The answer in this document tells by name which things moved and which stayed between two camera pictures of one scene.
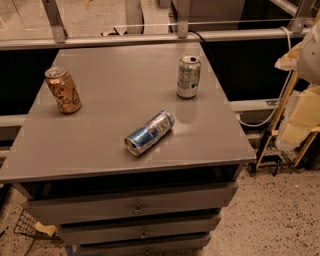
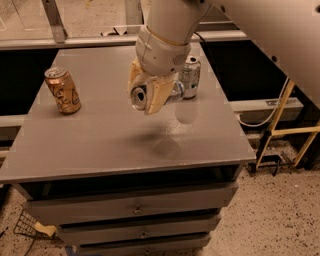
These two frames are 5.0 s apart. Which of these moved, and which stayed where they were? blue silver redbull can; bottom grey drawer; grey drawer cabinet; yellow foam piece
Moved: blue silver redbull can
Stayed: grey drawer cabinet; yellow foam piece; bottom grey drawer
